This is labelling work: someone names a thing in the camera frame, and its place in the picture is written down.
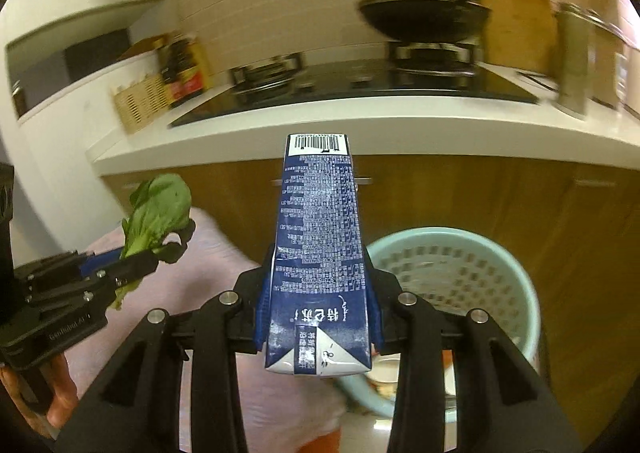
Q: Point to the wooden cutting board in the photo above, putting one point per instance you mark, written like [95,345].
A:
[515,33]

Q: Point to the steel canister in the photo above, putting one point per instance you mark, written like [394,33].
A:
[575,63]

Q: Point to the yellow perforated basket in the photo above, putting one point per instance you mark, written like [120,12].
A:
[142,105]

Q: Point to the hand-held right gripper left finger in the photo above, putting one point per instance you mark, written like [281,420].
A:
[261,318]

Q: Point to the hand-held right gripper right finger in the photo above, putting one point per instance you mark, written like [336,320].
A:
[376,328]

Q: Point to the black frying pan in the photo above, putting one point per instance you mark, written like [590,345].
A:
[425,18]

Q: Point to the blue milk carton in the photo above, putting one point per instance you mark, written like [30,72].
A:
[315,233]

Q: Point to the pink patterned cloth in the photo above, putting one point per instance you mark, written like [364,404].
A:
[210,258]

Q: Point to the light blue perforated basket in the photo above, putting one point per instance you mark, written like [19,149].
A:
[440,234]

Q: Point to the black glass gas cooktop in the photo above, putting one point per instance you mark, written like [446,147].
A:
[340,88]

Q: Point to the black burner grate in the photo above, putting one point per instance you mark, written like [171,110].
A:
[267,75]
[432,58]

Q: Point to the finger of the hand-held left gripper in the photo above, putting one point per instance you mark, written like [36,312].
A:
[100,260]
[140,265]

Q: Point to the green leaf vegetable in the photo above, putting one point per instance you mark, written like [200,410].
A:
[155,213]

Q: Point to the orange plastic stool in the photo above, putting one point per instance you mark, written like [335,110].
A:
[322,440]

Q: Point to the person's left hand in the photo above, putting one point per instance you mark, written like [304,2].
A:
[62,393]

